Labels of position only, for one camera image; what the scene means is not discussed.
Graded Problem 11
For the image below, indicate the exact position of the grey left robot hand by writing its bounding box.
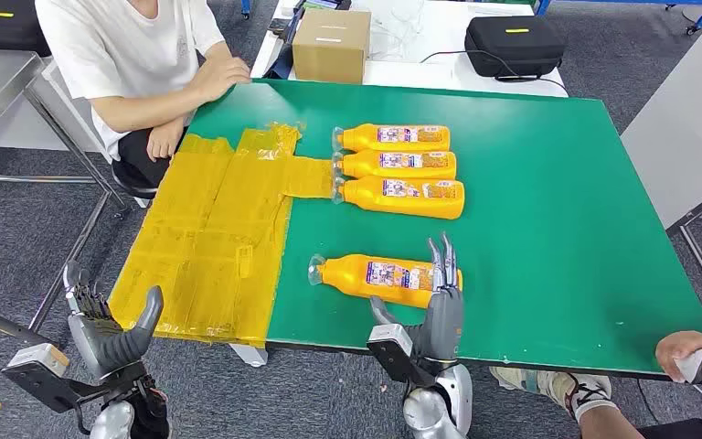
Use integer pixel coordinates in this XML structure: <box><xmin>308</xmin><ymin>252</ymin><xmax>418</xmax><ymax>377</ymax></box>
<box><xmin>61</xmin><ymin>260</ymin><xmax>165</xmax><ymax>381</ymax></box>

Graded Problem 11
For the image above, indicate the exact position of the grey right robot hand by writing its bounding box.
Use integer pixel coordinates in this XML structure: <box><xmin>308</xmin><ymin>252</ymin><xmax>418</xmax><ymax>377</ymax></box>
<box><xmin>367</xmin><ymin>232</ymin><xmax>466</xmax><ymax>368</ymax></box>

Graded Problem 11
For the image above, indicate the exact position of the person's left hand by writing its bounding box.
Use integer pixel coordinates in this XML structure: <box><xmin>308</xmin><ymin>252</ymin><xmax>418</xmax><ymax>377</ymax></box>
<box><xmin>145</xmin><ymin>116</ymin><xmax>186</xmax><ymax>164</ymax></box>

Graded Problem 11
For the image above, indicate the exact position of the person's right hand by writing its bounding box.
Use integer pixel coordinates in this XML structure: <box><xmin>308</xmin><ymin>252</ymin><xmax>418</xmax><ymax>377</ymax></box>
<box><xmin>195</xmin><ymin>56</ymin><xmax>253</xmax><ymax>104</ymax></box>

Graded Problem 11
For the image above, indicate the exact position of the person's hand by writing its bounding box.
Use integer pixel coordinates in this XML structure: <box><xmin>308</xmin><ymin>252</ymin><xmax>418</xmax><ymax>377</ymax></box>
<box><xmin>655</xmin><ymin>329</ymin><xmax>702</xmax><ymax>384</ymax></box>

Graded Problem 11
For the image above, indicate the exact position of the grey handheld device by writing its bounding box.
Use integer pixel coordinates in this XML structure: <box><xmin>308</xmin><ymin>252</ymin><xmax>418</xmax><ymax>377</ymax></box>
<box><xmin>673</xmin><ymin>348</ymin><xmax>702</xmax><ymax>385</ymax></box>

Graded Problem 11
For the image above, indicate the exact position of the orange detergent bottle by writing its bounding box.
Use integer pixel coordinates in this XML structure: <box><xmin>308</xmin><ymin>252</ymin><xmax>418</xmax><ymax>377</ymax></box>
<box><xmin>331</xmin><ymin>176</ymin><xmax>466</xmax><ymax>220</ymax></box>
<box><xmin>307</xmin><ymin>252</ymin><xmax>465</xmax><ymax>310</ymax></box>
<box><xmin>331</xmin><ymin>150</ymin><xmax>458</xmax><ymax>180</ymax></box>
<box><xmin>331</xmin><ymin>123</ymin><xmax>452</xmax><ymax>154</ymax></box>

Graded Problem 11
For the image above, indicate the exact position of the dark blue bag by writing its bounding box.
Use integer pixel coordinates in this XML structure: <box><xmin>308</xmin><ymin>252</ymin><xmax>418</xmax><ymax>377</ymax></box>
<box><xmin>264</xmin><ymin>5</ymin><xmax>305</xmax><ymax>81</ymax></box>

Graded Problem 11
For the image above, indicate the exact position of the round black stool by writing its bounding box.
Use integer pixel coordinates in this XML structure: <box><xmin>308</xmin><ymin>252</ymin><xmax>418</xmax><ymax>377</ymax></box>
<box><xmin>110</xmin><ymin>160</ymin><xmax>160</xmax><ymax>210</ymax></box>

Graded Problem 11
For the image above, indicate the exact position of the person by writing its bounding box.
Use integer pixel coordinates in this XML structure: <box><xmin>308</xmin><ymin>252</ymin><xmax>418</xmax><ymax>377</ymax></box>
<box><xmin>33</xmin><ymin>0</ymin><xmax>253</xmax><ymax>201</ymax></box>
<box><xmin>488</xmin><ymin>329</ymin><xmax>702</xmax><ymax>439</ymax></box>

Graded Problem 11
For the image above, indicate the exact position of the yellow tape mat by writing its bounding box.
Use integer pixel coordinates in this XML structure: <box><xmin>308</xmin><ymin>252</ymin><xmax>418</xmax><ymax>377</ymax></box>
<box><xmin>108</xmin><ymin>121</ymin><xmax>337</xmax><ymax>348</ymax></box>

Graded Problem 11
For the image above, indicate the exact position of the brown cardboard box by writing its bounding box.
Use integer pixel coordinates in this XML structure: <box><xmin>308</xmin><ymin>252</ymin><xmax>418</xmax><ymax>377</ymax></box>
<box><xmin>292</xmin><ymin>8</ymin><xmax>373</xmax><ymax>85</ymax></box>

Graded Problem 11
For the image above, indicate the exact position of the dark tablet device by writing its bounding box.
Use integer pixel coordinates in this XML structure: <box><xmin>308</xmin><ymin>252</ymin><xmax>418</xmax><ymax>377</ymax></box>
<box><xmin>294</xmin><ymin>0</ymin><xmax>354</xmax><ymax>12</ymax></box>

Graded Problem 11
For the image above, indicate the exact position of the white table leg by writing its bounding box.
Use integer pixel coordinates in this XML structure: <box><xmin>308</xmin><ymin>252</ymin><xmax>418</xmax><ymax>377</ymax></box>
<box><xmin>229</xmin><ymin>342</ymin><xmax>270</xmax><ymax>369</ymax></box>

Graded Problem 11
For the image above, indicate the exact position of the clear plastic packaging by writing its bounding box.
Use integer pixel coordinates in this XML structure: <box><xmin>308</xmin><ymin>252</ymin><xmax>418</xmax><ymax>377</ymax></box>
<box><xmin>370</xmin><ymin>0</ymin><xmax>428</xmax><ymax>62</ymax></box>

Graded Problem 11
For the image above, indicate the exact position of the black carry case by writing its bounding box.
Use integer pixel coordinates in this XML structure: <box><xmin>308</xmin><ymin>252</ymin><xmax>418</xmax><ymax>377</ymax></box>
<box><xmin>0</xmin><ymin>0</ymin><xmax>52</xmax><ymax>59</ymax></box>
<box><xmin>463</xmin><ymin>16</ymin><xmax>568</xmax><ymax>80</ymax></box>

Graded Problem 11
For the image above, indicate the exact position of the white table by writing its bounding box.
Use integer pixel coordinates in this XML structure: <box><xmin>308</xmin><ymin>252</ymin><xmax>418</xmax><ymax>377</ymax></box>
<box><xmin>249</xmin><ymin>0</ymin><xmax>570</xmax><ymax>100</ymax></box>
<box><xmin>620</xmin><ymin>12</ymin><xmax>702</xmax><ymax>331</ymax></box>

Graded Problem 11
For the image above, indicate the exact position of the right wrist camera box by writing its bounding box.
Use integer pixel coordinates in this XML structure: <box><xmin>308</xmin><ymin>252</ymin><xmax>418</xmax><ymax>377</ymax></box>
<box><xmin>366</xmin><ymin>322</ymin><xmax>425</xmax><ymax>386</ymax></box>

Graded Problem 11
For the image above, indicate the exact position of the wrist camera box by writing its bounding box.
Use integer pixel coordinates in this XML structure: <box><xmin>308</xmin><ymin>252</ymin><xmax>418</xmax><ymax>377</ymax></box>
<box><xmin>1</xmin><ymin>342</ymin><xmax>86</xmax><ymax>416</ymax></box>
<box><xmin>366</xmin><ymin>322</ymin><xmax>425</xmax><ymax>386</ymax></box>

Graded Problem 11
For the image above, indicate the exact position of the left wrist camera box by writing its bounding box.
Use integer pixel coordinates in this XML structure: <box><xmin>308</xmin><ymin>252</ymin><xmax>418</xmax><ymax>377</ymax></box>
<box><xmin>1</xmin><ymin>342</ymin><xmax>86</xmax><ymax>416</ymax></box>

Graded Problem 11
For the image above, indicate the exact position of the black cable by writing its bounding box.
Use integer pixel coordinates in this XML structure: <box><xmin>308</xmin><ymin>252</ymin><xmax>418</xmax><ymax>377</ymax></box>
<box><xmin>419</xmin><ymin>49</ymin><xmax>570</xmax><ymax>98</ymax></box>

